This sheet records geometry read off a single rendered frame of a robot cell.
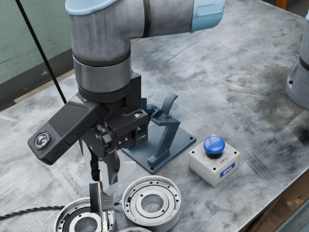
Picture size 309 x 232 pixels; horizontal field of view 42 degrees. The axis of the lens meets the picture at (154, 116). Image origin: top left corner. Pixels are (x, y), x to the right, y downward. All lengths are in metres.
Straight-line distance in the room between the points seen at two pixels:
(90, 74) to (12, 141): 0.48
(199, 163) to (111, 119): 0.24
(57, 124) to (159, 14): 0.20
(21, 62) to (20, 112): 1.38
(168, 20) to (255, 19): 0.77
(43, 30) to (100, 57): 1.88
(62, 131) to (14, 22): 1.75
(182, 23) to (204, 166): 0.33
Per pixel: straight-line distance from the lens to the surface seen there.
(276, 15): 1.27
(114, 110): 0.57
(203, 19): 0.51
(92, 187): 0.66
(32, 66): 2.42
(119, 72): 0.51
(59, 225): 0.73
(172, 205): 0.72
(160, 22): 0.49
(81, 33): 0.48
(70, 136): 0.54
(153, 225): 0.68
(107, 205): 0.67
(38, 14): 2.32
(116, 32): 0.48
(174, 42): 1.15
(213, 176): 0.75
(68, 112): 0.56
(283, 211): 1.06
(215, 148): 0.74
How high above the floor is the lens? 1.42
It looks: 43 degrees down
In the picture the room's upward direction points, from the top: 7 degrees counter-clockwise
